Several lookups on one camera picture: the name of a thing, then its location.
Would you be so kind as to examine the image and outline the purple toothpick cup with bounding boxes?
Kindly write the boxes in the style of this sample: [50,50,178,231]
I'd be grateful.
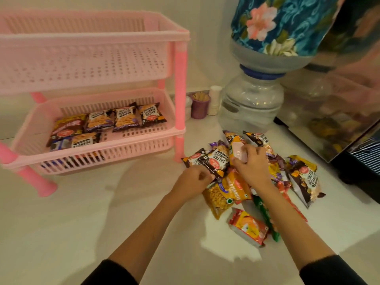
[190,92,211,120]

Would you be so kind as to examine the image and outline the pink two-tier plastic rack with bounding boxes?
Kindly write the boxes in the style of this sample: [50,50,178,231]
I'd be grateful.
[0,9,190,198]

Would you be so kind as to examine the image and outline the rows of mixed snack packets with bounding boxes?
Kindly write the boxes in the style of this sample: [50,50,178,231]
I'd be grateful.
[46,102,167,152]

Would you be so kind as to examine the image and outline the person's right hand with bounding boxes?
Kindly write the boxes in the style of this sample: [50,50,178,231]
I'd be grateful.
[231,144,278,192]

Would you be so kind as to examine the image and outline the person's left forearm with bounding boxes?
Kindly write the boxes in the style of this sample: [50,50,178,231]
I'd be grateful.
[108,190,202,282]

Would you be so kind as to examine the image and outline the black left sleeve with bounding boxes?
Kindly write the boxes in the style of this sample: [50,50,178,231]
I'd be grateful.
[82,259,139,285]

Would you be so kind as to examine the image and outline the pile of assorted snack packets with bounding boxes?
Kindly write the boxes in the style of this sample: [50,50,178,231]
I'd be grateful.
[181,130,326,248]

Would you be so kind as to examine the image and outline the clear water jug blue cap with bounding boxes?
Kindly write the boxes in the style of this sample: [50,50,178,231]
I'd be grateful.
[230,38,312,81]

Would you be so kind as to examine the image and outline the person's right forearm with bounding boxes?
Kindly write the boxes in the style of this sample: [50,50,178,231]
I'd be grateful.
[256,182,336,270]

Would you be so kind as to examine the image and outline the person's left hand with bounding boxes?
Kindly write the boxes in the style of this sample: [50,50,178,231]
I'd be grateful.
[171,165,216,202]

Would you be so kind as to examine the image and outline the brown white-label snack packet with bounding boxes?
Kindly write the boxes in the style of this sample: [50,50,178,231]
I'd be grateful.
[198,144,231,183]

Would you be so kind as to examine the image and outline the steel and black drinks appliance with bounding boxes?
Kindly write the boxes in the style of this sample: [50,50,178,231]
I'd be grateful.
[273,0,380,204]

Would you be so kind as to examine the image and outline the metal drip tray grille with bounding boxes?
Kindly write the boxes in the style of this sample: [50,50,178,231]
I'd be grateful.
[347,136,380,174]

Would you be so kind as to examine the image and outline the small white jar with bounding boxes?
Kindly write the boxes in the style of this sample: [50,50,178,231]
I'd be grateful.
[184,95,193,121]

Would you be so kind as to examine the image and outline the white salt shaker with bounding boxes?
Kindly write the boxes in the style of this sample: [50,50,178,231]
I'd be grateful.
[207,85,223,116]

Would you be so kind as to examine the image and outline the blue floral fabric cover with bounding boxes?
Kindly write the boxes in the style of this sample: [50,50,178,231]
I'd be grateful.
[231,0,346,57]

